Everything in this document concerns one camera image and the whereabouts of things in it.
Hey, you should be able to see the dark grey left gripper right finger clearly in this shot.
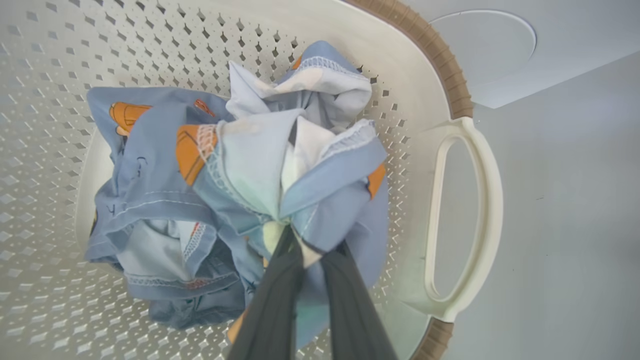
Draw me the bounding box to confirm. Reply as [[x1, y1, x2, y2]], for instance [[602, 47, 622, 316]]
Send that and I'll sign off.
[[320, 242, 399, 360]]

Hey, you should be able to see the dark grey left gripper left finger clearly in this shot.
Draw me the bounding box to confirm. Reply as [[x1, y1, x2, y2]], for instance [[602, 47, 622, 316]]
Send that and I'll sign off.
[[227, 225, 306, 360]]

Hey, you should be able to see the blue orange-print garment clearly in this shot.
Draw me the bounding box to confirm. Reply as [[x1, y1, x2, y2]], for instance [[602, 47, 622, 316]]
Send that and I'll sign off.
[[84, 40, 392, 351]]

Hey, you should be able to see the cream perforated laundry basket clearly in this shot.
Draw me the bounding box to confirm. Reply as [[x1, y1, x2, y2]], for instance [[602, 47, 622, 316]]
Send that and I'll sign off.
[[0, 0, 504, 360]]

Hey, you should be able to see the white front-load washing machine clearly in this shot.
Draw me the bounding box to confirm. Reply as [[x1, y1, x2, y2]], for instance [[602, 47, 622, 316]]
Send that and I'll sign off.
[[400, 0, 640, 109]]

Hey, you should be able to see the round white filter cover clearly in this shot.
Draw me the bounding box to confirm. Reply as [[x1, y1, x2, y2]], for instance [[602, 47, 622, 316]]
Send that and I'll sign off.
[[429, 9, 538, 92]]

